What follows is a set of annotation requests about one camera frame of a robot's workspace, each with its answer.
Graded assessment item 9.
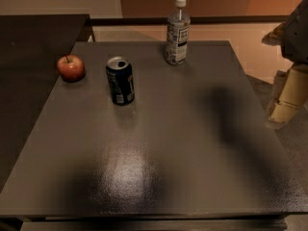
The clear plastic bottle blue label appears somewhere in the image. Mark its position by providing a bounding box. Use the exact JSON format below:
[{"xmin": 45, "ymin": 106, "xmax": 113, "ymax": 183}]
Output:
[{"xmin": 166, "ymin": 0, "xmax": 191, "ymax": 65}]

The dark blue soda can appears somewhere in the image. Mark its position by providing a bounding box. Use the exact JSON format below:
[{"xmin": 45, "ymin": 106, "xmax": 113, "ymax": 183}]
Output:
[{"xmin": 106, "ymin": 56, "xmax": 135, "ymax": 105}]

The red apple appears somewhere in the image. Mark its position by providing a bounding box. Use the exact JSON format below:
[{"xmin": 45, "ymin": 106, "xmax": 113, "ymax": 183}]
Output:
[{"xmin": 57, "ymin": 54, "xmax": 86, "ymax": 82}]

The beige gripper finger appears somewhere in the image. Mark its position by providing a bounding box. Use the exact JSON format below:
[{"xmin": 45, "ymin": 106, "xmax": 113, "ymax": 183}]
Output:
[
  {"xmin": 272, "ymin": 70, "xmax": 287, "ymax": 94},
  {"xmin": 265, "ymin": 64, "xmax": 308, "ymax": 129}
]

